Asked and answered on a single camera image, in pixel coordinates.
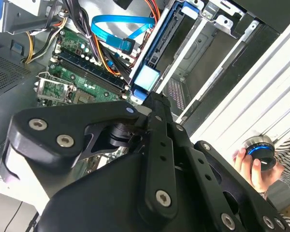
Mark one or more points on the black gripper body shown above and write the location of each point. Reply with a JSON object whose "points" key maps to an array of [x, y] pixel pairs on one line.
{"points": [[99, 198]]}

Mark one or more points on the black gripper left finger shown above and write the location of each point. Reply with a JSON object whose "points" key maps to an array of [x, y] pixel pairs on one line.
{"points": [[62, 116]]}

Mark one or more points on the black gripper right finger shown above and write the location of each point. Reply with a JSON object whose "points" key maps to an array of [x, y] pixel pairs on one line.
{"points": [[207, 177]]}

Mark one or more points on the hard disk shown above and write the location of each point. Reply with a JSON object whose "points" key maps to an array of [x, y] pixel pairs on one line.
{"points": [[146, 78]]}

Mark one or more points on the person's hand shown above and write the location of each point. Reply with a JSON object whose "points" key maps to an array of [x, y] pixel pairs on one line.
{"points": [[253, 178]]}

